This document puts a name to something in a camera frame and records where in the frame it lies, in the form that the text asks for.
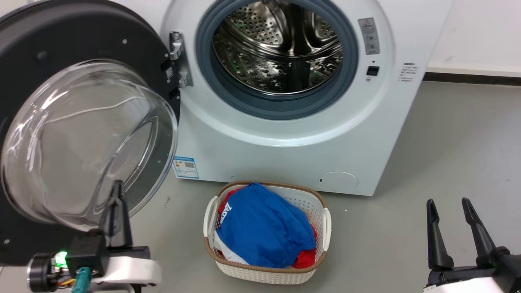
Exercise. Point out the perforated steel washer drum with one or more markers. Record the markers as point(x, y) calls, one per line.
point(252, 28)

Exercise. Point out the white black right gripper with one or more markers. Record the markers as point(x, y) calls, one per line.
point(468, 280)

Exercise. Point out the blue energy label sticker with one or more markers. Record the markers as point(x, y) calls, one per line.
point(186, 167)

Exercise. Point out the red garment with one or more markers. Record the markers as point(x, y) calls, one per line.
point(305, 259)

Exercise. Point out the grey warning sticker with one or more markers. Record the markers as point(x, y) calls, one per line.
point(368, 36)

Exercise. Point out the white woven-rim laundry basket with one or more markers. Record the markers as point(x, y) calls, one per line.
point(268, 276)

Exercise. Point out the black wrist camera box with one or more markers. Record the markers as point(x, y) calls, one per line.
point(87, 252)

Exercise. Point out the blue garment with white print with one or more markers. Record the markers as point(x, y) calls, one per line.
point(264, 232)

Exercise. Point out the silver metal door hinge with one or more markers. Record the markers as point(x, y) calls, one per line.
point(179, 53)

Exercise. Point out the round white filter cover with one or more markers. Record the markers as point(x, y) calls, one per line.
point(338, 182)

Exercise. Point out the white front-load washing machine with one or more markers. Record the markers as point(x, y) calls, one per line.
point(293, 154)

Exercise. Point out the black round glass washer door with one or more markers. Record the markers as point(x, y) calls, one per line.
point(81, 36)

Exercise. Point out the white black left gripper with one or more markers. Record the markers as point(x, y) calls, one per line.
point(130, 270)

